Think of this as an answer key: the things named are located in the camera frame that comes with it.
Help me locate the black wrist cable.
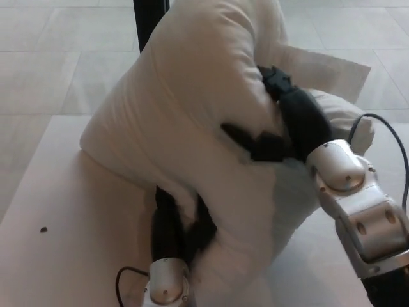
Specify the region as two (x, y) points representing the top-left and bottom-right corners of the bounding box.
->
(115, 266), (150, 307)
(350, 113), (409, 203)

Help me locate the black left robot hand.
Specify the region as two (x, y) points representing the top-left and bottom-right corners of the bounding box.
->
(150, 185), (219, 266)

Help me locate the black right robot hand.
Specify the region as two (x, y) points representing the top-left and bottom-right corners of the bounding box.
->
(220, 65), (333, 162)

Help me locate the white square pillow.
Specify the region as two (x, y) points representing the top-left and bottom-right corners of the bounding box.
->
(79, 0), (375, 273)

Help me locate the black metal post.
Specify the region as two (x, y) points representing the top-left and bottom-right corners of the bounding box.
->
(132, 0), (171, 54)

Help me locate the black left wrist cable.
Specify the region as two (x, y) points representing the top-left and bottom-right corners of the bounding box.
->
(115, 266), (150, 307)

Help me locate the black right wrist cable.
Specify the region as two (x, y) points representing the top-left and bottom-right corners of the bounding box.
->
(350, 113), (409, 203)

